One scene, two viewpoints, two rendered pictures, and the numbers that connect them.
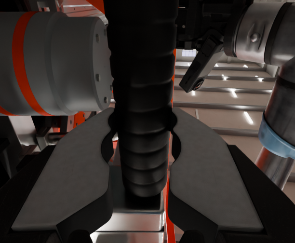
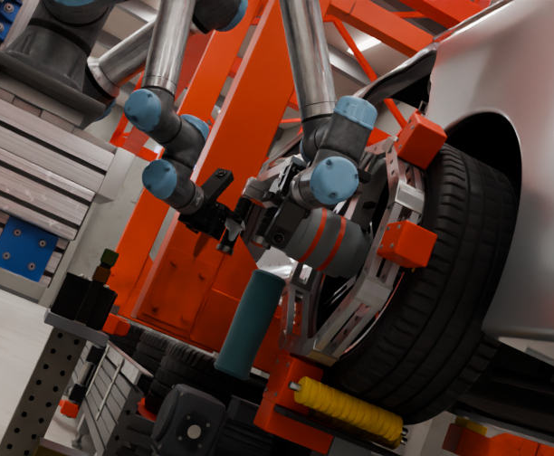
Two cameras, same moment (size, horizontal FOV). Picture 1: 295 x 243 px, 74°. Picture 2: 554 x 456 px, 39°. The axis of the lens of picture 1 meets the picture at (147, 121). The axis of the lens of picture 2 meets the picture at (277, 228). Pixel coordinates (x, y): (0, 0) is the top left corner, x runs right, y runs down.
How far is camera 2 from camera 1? 1.52 m
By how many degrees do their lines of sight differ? 24
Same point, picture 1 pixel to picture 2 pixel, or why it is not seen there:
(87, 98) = not seen: hidden behind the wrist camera
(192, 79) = (225, 181)
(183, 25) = (219, 219)
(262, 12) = (189, 209)
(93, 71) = not seen: hidden behind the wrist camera
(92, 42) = not seen: hidden behind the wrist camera
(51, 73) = (304, 231)
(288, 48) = (189, 189)
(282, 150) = (205, 128)
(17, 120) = (350, 213)
